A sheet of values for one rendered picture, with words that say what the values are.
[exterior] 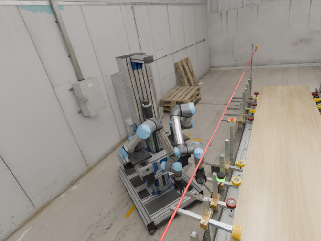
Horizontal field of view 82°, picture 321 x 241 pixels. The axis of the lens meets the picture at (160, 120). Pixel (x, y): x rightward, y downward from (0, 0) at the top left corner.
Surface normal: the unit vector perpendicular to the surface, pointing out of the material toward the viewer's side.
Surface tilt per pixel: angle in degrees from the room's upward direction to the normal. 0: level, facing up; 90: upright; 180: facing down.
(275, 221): 0
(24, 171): 90
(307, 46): 90
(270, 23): 90
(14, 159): 90
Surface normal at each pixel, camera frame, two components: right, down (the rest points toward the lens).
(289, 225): -0.17, -0.88
